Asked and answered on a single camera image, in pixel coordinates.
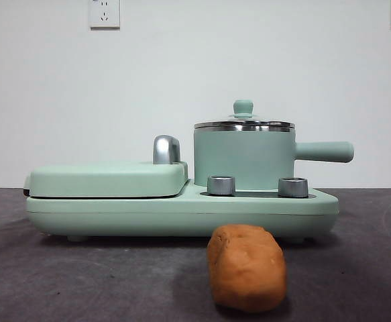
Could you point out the glass lid with green knob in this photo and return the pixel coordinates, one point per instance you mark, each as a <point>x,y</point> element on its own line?
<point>243,106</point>

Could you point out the brown potato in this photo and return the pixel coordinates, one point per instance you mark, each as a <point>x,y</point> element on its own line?
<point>247,268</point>

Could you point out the chrome control knob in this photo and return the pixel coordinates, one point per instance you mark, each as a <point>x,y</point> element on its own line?
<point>221,186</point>
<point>293,188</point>

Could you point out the mint green breakfast machine base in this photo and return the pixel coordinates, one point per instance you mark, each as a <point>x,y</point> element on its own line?
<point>181,214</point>

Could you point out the mint green grill cover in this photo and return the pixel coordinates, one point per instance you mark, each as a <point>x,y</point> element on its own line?
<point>104,179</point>

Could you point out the white wall socket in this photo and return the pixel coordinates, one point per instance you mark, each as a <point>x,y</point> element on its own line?
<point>104,15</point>

